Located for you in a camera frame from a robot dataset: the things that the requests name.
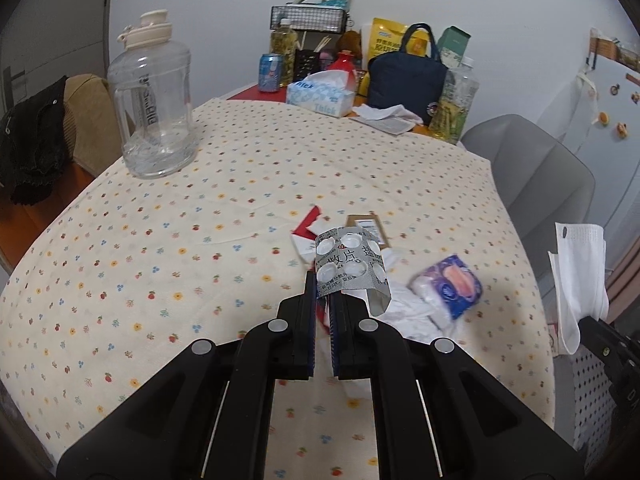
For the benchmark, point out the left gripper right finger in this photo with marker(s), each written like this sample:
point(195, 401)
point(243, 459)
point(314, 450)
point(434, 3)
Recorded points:
point(349, 357)

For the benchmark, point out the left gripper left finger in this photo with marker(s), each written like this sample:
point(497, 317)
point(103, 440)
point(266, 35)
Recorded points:
point(305, 329)

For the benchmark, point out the white tissue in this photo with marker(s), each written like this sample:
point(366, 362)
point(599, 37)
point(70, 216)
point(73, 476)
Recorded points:
point(412, 316)

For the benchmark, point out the silver blister pack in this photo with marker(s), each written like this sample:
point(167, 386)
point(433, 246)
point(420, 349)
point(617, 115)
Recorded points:
point(350, 258)

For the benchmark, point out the red white wrapper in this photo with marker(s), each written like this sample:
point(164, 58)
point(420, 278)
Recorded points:
point(304, 236)

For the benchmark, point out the small brown cardboard box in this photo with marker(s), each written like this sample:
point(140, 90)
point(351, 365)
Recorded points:
point(372, 224)

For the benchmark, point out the purple tissue pack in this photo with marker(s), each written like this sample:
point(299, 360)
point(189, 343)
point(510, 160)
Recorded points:
point(449, 286)

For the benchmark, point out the floral cream tablecloth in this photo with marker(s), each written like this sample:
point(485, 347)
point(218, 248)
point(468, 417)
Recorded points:
point(134, 270)

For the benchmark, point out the grey upholstered chair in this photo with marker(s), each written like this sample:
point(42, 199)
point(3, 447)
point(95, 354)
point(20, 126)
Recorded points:
point(539, 180)

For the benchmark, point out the white cloth on table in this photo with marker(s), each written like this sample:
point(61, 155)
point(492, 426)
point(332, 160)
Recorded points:
point(394, 120)

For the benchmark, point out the blue tissue box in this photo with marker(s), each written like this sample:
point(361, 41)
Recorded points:
point(327, 93)

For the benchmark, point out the white refrigerator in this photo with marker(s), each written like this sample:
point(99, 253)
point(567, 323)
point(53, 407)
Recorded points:
point(604, 134)

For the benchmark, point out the blue soda can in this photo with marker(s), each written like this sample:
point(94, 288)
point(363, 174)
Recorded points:
point(269, 73)

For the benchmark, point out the navy lunch bag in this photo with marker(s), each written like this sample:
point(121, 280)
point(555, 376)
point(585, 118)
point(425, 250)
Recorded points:
point(413, 81)

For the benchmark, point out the red white bottle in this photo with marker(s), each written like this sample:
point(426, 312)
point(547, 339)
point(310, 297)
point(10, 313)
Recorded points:
point(345, 62)

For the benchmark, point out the plastic bottle with green contents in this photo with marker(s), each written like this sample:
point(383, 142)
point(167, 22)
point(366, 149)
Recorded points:
point(458, 93)

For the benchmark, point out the glass jar with pickles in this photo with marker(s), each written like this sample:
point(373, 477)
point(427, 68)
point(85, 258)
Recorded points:
point(283, 42)

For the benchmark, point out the large clear water jug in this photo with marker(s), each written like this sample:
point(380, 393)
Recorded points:
point(150, 87)

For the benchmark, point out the yellow snack bag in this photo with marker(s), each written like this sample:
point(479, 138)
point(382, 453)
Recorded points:
point(386, 36)

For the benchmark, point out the tan chair with black jacket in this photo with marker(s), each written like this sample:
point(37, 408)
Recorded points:
point(72, 120)

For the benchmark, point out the green tall carton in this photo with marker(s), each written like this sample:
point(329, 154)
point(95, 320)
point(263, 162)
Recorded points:
point(452, 45)

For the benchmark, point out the black wire basket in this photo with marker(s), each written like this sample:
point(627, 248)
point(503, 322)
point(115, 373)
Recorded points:
point(310, 18)

